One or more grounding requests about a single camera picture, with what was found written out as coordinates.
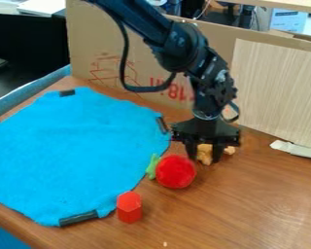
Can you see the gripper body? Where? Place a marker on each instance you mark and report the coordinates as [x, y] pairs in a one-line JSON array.
[[205, 128]]

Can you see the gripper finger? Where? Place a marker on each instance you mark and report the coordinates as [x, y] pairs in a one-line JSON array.
[[191, 151], [217, 153]]

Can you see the orange toy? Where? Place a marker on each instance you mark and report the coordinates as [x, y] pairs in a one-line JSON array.
[[205, 155]]

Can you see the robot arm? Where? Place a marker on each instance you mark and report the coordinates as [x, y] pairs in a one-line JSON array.
[[162, 29]]

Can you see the red toy tomato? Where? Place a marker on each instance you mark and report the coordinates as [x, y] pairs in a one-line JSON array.
[[176, 171]]

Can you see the white folded paper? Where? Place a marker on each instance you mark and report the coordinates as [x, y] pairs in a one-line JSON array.
[[294, 148]]

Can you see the wooden board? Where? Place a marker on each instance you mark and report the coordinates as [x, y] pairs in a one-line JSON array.
[[279, 90]]

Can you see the red hexagonal block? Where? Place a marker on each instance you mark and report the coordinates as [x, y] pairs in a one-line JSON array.
[[129, 207]]

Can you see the cardboard box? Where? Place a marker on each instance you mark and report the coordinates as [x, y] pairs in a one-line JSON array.
[[119, 48]]

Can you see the blue cloth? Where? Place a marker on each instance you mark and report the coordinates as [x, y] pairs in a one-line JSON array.
[[71, 152]]

